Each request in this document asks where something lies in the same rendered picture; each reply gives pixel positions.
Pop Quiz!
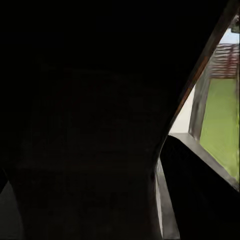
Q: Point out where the bottle of coffee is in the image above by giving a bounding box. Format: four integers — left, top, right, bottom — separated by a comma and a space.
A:
0, 0, 240, 240

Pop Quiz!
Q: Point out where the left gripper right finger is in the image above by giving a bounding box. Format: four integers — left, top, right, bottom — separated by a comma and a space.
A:
159, 135, 240, 240

